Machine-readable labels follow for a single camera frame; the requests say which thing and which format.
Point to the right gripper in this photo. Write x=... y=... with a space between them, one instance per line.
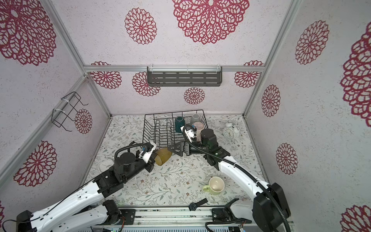
x=185 y=148

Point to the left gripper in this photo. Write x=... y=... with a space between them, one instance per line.
x=150 y=163

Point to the pink tall mug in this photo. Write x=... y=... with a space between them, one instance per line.
x=199 y=126

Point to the grey mug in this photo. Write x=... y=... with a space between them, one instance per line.
x=195 y=118

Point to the amber textured glass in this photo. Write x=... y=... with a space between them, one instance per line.
x=162 y=155

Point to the teal mug cream inside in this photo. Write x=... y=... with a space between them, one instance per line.
x=179 y=124

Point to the light green mug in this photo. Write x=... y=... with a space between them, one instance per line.
x=215 y=186

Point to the black wire dish rack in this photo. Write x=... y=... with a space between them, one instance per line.
x=160 y=127

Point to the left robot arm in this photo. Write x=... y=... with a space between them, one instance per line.
x=58 y=217

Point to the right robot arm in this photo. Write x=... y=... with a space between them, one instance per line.
x=270 y=208

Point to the white square clock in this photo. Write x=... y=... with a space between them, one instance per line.
x=105 y=165

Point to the white twin-bell alarm clock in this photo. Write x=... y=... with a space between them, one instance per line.
x=231 y=131

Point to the black wristwatch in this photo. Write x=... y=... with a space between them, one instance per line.
x=194 y=205

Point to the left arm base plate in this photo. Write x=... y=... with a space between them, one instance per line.
x=127 y=216

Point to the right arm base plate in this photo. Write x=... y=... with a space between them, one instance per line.
x=225 y=215

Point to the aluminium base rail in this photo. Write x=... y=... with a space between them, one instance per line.
x=175 y=219

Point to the grey wall shelf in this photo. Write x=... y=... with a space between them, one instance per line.
x=184 y=77

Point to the black wire wall basket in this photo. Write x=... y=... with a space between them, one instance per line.
x=60 y=115

